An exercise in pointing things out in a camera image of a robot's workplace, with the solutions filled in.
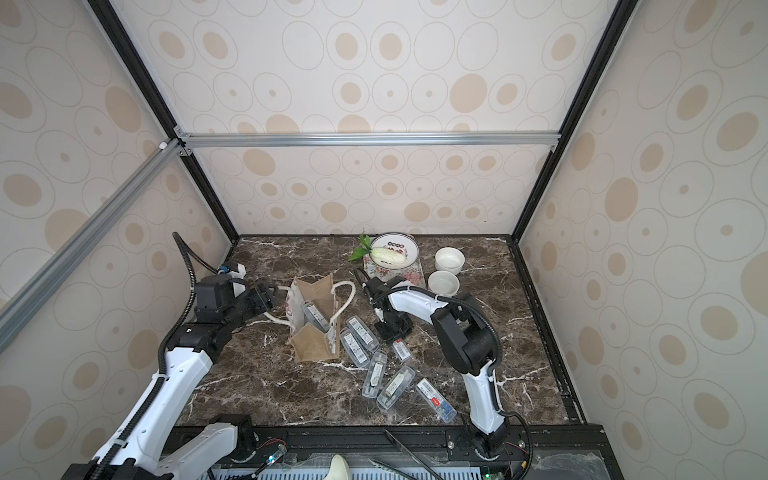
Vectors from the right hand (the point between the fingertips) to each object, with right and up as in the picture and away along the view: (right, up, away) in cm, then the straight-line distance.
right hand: (404, 337), depth 93 cm
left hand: (-34, +17, -15) cm, 41 cm away
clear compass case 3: (-15, -2, -6) cm, 16 cm away
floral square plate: (-5, +20, -21) cm, 29 cm away
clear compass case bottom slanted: (-3, -11, -12) cm, 16 cm away
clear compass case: (-28, +7, -1) cm, 29 cm away
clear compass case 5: (+9, -15, -14) cm, 22 cm away
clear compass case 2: (-13, +2, -1) cm, 13 cm away
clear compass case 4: (-9, -8, -9) cm, 15 cm away
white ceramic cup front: (+14, +17, +10) cm, 24 cm away
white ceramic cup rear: (+17, +25, +17) cm, 35 cm away
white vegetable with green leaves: (-7, +26, +15) cm, 31 cm away
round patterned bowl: (-2, +33, +23) cm, 40 cm away
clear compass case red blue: (-1, -2, -6) cm, 6 cm away
